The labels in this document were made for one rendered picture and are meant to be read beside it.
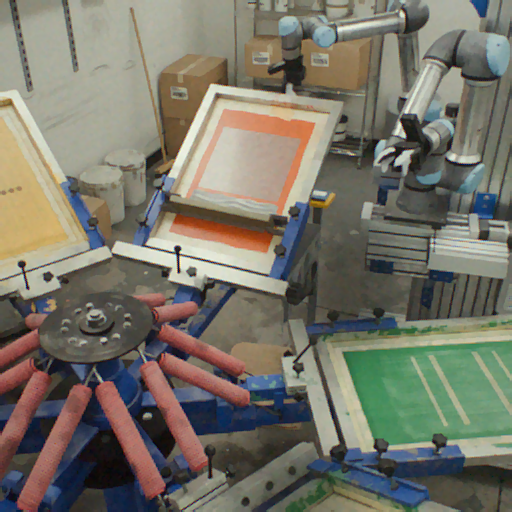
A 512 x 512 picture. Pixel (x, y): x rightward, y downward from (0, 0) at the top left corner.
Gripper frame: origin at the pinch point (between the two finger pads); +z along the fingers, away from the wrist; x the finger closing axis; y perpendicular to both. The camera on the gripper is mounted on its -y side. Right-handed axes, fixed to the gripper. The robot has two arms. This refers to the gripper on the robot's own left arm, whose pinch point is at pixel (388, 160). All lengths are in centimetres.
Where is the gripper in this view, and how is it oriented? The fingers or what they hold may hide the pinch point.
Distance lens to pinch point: 177.9
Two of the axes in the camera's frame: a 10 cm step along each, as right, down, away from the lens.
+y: 1.1, 8.8, 4.6
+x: -7.8, -2.1, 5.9
